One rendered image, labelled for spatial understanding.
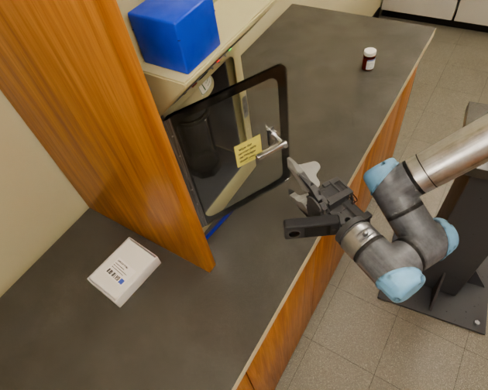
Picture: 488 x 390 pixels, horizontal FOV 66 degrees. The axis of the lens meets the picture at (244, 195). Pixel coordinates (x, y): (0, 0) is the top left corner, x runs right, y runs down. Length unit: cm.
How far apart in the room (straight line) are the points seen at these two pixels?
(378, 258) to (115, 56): 55
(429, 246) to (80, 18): 68
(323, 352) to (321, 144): 103
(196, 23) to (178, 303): 69
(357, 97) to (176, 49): 98
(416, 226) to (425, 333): 131
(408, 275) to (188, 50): 53
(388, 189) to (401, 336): 132
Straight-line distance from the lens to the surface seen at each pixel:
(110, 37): 56
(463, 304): 215
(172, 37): 64
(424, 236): 78
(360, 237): 75
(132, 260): 110
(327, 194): 81
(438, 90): 322
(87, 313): 113
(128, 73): 59
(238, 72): 101
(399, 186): 77
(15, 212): 122
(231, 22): 79
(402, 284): 72
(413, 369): 199
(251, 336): 97
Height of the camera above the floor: 187
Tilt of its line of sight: 52 degrees down
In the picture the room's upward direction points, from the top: 11 degrees counter-clockwise
